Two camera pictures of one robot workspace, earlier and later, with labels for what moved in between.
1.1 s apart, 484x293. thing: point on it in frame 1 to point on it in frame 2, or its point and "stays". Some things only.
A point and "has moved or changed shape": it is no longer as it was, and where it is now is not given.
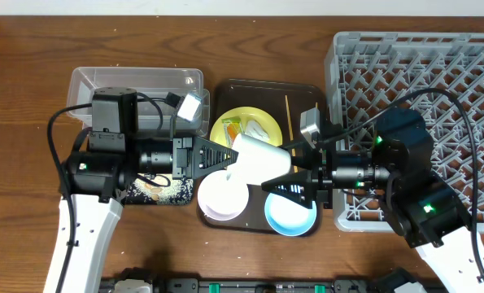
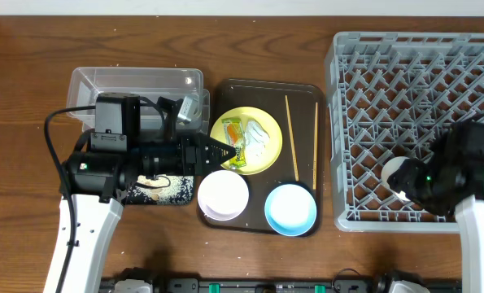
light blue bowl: x=287 y=217 stays
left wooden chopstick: x=293 y=150 stays
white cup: x=258 y=160 has moved or changed shape
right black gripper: x=316 y=182 to x=405 y=179
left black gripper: x=183 y=157 stays
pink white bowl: x=223 y=194 stays
